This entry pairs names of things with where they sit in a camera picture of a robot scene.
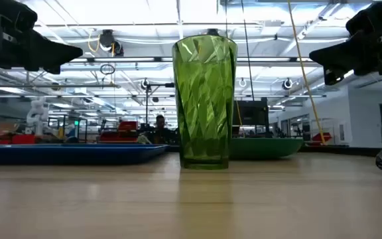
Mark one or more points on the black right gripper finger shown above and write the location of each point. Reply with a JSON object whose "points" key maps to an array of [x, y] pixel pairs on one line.
{"points": [[334, 77], [340, 54]]}

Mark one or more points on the green faceted plastic cup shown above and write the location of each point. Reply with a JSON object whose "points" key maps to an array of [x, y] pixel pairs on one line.
{"points": [[204, 99]]}

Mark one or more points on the green plastic plate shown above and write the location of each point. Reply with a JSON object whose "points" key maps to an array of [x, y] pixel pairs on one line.
{"points": [[264, 147]]}

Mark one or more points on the red object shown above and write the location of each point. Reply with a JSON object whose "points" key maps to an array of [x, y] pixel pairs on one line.
{"points": [[322, 136]]}

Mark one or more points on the blue plastic tray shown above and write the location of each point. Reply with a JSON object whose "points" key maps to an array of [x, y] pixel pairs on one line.
{"points": [[61, 154]]}

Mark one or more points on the white robot figure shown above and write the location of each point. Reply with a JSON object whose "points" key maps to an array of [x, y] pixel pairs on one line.
{"points": [[38, 114]]}

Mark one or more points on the red tool chest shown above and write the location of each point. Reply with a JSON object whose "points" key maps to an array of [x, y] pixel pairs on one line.
{"points": [[126, 127]]}

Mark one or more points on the person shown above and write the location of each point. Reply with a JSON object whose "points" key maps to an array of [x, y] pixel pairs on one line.
{"points": [[160, 123]]}

